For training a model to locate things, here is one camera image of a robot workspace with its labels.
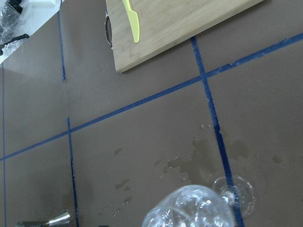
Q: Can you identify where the steel cocktail jigger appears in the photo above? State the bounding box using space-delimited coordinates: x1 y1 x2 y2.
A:
15 211 71 227

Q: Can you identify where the yellow plastic knife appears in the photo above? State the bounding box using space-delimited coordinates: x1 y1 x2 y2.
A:
122 0 140 44

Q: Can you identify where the clear wine glass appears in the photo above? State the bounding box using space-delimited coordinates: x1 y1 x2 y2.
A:
142 175 257 227

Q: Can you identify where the bamboo cutting board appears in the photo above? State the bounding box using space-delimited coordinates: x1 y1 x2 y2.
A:
106 0 259 73

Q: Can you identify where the clear plastic bag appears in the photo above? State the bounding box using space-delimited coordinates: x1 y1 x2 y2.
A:
0 0 29 56

